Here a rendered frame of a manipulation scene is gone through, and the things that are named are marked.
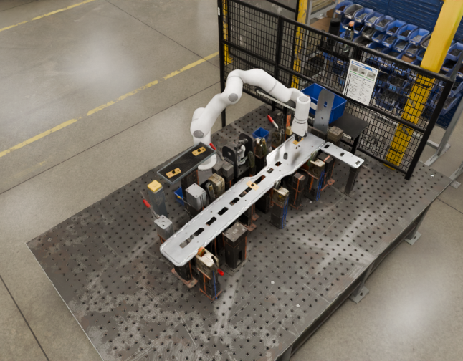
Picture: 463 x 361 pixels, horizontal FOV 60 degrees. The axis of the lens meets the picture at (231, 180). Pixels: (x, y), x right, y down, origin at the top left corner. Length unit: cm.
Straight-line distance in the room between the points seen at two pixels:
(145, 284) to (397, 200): 180
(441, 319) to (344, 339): 75
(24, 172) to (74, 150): 53
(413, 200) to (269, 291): 126
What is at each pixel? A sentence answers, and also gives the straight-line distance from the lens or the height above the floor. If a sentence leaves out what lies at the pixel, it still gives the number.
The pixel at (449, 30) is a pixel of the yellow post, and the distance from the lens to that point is 266.
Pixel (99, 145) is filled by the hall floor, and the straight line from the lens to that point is 454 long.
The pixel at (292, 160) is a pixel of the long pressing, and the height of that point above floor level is 100.
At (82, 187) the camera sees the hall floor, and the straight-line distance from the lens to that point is 415.
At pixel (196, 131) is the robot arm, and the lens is 262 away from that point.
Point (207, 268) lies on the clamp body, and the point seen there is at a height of 103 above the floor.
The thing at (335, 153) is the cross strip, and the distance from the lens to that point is 281.
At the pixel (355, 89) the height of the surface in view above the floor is 123.
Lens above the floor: 287
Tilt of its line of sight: 47 degrees down
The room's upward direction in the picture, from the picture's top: 1 degrees counter-clockwise
